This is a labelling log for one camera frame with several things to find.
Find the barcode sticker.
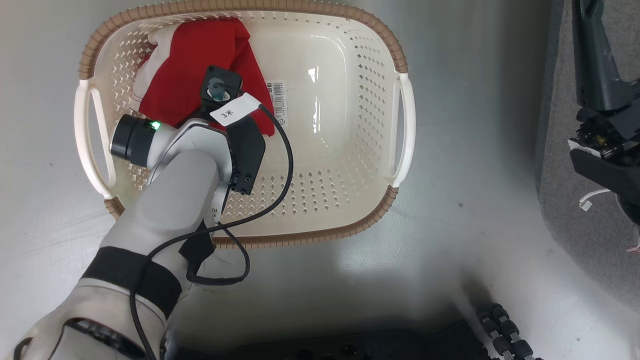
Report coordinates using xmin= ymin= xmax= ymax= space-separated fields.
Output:
xmin=266 ymin=81 xmax=288 ymax=126

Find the red cloth garment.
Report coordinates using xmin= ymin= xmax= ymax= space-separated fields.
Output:
xmin=138 ymin=19 xmax=276 ymax=137

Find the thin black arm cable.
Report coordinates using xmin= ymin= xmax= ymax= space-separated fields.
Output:
xmin=129 ymin=82 xmax=295 ymax=360

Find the cream plastic laundry basket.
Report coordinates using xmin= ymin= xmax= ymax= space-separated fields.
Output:
xmin=74 ymin=0 xmax=417 ymax=250

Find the white cable with connector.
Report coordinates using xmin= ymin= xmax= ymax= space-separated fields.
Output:
xmin=579 ymin=188 xmax=612 ymax=211

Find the black roller omni wheel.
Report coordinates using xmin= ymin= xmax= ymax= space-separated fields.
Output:
xmin=475 ymin=302 xmax=543 ymax=360

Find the white cloth garment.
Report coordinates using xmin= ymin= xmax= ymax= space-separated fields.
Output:
xmin=131 ymin=22 xmax=181 ymax=113

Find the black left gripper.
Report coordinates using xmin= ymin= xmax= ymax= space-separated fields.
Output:
xmin=200 ymin=65 xmax=244 ymax=108

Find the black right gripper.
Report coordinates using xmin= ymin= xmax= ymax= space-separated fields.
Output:
xmin=570 ymin=0 xmax=640 ymax=160

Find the grey fabric sofa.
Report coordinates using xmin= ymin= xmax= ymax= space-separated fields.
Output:
xmin=535 ymin=0 xmax=640 ymax=313

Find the white paper label tag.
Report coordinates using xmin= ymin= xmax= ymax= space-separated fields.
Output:
xmin=209 ymin=93 xmax=262 ymax=127

